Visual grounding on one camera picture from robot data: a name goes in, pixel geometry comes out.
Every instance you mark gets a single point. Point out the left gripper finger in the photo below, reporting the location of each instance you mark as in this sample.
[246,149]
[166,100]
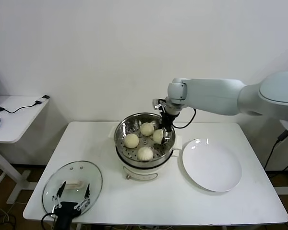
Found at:
[86,198]
[58,195]

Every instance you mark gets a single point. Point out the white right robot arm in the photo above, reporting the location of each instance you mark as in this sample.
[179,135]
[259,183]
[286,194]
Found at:
[218,95]

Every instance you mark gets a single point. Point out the white side table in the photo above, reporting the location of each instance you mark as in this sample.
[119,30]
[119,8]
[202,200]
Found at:
[16,124]

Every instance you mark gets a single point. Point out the white round plate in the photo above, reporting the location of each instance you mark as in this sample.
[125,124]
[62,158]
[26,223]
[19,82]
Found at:
[211,165]

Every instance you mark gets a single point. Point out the white electric cooker base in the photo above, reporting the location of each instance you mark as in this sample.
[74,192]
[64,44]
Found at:
[141,173]

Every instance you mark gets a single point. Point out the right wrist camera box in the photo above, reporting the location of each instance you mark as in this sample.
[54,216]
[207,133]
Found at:
[158,103]

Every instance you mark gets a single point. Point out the stainless steel steamer basket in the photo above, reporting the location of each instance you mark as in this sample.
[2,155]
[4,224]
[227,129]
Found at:
[124,153]

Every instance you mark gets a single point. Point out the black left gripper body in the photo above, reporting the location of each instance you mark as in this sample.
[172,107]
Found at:
[66,212]

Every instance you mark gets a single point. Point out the round glass lid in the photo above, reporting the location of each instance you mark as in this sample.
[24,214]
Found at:
[91,177]

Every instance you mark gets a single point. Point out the white steamed baozi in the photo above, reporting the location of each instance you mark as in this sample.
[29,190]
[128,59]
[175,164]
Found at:
[147,129]
[145,153]
[157,136]
[131,141]

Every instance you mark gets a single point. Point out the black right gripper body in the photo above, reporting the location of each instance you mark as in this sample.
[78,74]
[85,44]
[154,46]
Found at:
[168,122]

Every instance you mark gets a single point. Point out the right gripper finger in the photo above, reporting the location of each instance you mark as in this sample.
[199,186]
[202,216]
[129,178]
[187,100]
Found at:
[166,138]
[163,130]

